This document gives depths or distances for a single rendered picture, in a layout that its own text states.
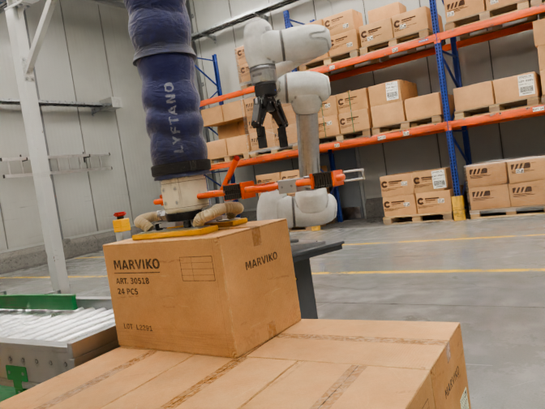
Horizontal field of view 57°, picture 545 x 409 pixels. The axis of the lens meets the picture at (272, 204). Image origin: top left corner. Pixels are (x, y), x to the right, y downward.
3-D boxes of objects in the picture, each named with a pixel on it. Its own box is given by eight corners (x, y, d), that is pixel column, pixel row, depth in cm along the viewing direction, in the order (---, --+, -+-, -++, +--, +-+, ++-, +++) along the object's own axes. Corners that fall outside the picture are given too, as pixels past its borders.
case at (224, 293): (118, 346, 197) (101, 244, 195) (190, 315, 230) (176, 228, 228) (237, 359, 163) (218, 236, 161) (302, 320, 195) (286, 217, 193)
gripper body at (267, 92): (262, 88, 177) (266, 114, 177) (248, 86, 170) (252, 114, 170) (281, 83, 173) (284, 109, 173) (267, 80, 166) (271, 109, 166)
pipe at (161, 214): (134, 230, 193) (131, 215, 193) (178, 221, 214) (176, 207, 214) (203, 223, 175) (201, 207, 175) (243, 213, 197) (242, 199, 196)
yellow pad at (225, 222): (166, 232, 208) (165, 220, 207) (182, 228, 216) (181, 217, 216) (233, 226, 190) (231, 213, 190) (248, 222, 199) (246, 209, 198)
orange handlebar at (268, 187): (131, 209, 206) (130, 200, 206) (181, 201, 231) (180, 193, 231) (341, 182, 157) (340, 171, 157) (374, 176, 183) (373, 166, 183)
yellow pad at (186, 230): (131, 240, 192) (130, 227, 191) (150, 235, 200) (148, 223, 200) (201, 234, 174) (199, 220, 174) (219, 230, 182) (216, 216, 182)
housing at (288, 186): (278, 194, 169) (276, 181, 169) (288, 192, 175) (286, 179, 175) (296, 191, 166) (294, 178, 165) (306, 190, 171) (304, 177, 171)
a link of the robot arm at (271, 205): (259, 231, 263) (255, 189, 263) (293, 229, 262) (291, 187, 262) (256, 234, 247) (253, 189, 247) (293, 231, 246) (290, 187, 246)
